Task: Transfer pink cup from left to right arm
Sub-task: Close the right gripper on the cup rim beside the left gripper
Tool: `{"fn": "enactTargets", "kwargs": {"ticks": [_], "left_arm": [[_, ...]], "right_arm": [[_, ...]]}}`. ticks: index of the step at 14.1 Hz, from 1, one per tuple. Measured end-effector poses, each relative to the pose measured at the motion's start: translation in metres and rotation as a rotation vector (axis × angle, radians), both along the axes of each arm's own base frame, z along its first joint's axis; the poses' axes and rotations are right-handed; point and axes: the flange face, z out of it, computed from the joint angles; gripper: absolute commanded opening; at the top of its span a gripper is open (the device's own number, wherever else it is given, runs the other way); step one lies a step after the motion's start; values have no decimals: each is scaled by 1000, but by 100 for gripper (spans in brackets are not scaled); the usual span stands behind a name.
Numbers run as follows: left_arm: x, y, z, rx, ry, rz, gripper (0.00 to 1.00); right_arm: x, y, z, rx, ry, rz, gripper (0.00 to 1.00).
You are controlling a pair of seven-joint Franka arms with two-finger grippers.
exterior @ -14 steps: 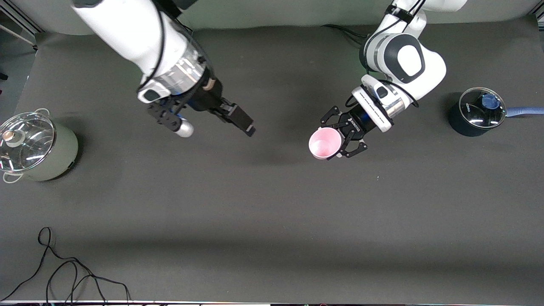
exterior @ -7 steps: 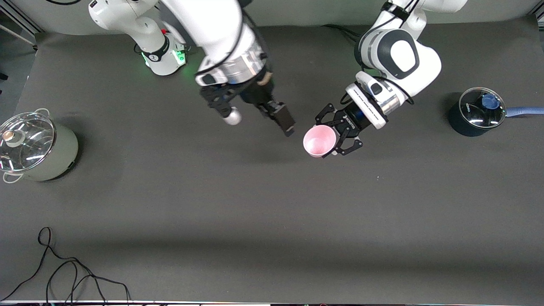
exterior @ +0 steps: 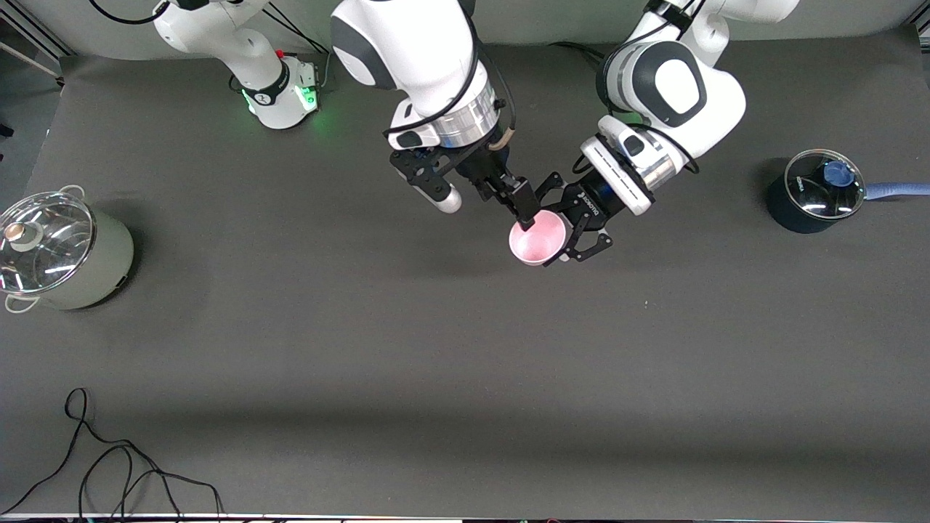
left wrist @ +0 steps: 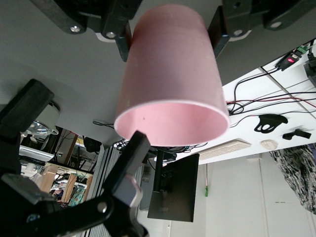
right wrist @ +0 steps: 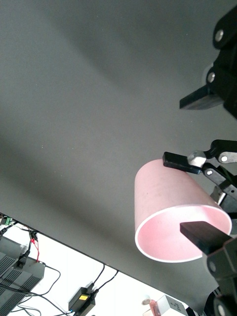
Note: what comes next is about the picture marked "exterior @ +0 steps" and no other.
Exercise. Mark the dark grey table cloth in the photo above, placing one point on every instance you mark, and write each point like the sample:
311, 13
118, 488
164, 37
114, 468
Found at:
465, 327

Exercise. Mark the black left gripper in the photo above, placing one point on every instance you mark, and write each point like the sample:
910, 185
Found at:
585, 206

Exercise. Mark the aluminium frame rail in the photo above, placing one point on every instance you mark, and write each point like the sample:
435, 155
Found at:
29, 35
923, 27

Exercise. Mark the glass lid with pale knob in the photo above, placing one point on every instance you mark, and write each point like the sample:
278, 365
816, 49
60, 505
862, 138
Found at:
51, 247

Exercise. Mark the glass lid with blue knob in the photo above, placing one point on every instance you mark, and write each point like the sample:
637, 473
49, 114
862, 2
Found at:
821, 192

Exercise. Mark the grey-green cooking pot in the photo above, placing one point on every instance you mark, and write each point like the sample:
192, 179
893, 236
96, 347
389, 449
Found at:
109, 261

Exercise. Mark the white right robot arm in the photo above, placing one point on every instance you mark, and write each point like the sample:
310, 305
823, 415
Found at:
429, 58

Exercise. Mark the dark blue saucepan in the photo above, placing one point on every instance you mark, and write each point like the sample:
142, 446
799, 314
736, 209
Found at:
788, 211

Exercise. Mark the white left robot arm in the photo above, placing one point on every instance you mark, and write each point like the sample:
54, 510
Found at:
676, 87

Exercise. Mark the pink plastic cup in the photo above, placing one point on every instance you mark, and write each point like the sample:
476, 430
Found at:
536, 240

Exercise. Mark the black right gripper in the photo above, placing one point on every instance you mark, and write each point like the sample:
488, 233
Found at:
483, 172

